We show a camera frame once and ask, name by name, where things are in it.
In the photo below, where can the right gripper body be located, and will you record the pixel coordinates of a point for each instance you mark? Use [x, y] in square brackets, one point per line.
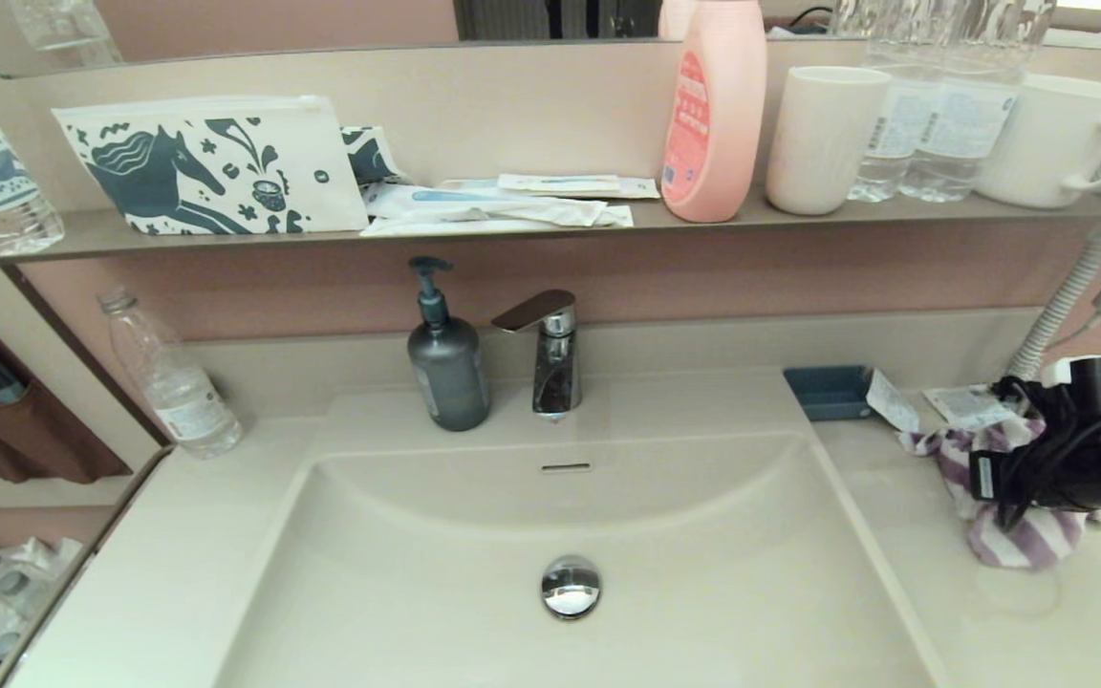
[1038, 475]

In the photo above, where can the purple white striped towel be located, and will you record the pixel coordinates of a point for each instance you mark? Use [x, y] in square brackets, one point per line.
[1024, 545]

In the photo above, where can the white sink basin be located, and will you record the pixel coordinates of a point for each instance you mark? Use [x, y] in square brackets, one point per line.
[417, 592]

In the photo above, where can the white paper sachet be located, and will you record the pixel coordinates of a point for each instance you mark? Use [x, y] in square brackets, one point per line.
[893, 401]
[969, 405]

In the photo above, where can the blue soap dish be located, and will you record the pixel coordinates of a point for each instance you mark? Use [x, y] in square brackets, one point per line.
[828, 394]

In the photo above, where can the clear water bottle white label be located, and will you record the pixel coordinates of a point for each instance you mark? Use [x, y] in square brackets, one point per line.
[890, 134]
[961, 134]

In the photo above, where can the white ribbed cup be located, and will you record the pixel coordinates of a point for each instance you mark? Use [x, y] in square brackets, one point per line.
[823, 139]

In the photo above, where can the chrome drain stopper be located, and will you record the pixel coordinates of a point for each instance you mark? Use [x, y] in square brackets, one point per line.
[571, 587]

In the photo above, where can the pink lotion bottle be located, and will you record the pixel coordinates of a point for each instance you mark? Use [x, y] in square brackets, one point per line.
[715, 115]

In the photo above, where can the chrome faucet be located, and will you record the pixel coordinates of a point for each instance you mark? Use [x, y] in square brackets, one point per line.
[555, 368]

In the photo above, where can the flat white toiletry packet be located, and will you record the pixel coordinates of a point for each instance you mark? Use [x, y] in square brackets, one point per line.
[570, 184]
[474, 227]

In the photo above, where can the grey soap pump bottle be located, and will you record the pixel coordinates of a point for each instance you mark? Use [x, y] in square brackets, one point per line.
[448, 373]

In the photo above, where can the sachets and toothbrush packets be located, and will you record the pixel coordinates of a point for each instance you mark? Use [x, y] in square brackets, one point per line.
[474, 201]

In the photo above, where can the small white blue printed pouch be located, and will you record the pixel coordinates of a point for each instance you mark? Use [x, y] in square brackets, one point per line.
[371, 153]

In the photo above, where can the clear plastic bottle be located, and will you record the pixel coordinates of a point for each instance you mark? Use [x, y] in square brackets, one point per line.
[183, 397]

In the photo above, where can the white pouch with horse print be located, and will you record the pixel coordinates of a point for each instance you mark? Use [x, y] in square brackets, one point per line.
[216, 167]

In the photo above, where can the beige wall shelf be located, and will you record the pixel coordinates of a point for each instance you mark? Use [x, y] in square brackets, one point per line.
[512, 245]

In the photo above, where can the wall mirror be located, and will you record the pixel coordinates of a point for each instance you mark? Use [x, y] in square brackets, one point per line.
[273, 24]

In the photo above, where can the brown wall pocket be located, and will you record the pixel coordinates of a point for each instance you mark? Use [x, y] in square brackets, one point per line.
[44, 440]

